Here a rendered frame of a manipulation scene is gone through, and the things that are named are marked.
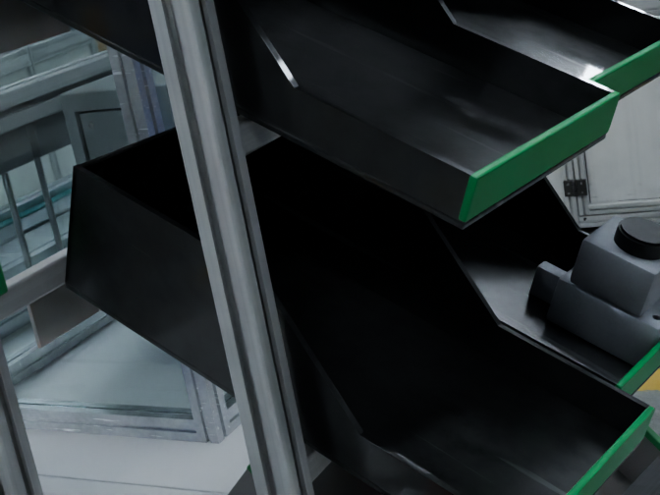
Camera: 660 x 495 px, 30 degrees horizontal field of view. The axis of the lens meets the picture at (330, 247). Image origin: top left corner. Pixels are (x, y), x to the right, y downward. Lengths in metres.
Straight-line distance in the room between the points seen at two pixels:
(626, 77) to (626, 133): 3.81
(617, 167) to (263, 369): 4.00
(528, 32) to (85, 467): 0.96
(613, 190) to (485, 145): 3.99
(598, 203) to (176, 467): 3.24
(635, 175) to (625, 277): 3.81
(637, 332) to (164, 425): 0.92
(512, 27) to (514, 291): 0.16
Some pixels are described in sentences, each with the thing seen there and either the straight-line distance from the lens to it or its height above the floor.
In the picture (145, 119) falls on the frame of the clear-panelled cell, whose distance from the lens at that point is 1.38.
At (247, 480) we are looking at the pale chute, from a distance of 0.63.
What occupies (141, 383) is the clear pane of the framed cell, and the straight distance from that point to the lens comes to 1.54.
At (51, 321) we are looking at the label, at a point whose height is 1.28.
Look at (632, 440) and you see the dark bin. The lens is 0.62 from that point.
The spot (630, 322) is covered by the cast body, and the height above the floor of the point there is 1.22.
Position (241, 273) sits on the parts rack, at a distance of 0.53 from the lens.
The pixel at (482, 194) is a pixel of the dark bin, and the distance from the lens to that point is 0.48.
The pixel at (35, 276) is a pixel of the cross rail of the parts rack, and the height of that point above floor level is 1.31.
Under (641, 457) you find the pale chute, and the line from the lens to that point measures 0.84.
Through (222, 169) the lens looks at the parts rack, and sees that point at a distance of 0.51.
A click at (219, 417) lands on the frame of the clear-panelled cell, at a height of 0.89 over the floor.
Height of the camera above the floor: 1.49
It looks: 17 degrees down
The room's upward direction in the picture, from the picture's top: 11 degrees counter-clockwise
